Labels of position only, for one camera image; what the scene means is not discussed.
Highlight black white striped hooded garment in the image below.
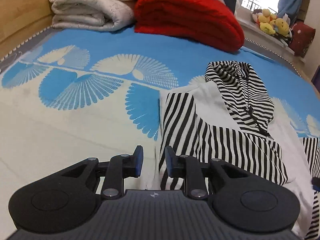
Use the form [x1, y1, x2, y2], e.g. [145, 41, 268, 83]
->
[157, 61, 319, 239]

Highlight blue white patterned bedsheet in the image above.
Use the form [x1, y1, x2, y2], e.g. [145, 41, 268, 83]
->
[1, 28, 319, 238]

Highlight dark red cushion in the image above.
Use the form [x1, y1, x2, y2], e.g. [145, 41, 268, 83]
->
[289, 21, 316, 58]

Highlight yellow plush toys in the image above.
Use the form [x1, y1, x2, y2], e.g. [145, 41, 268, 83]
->
[252, 9, 293, 46]

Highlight folded cream quilt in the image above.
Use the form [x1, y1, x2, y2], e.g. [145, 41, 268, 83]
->
[49, 0, 136, 32]

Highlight wooden bed frame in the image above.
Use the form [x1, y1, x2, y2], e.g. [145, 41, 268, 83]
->
[1, 0, 53, 57]

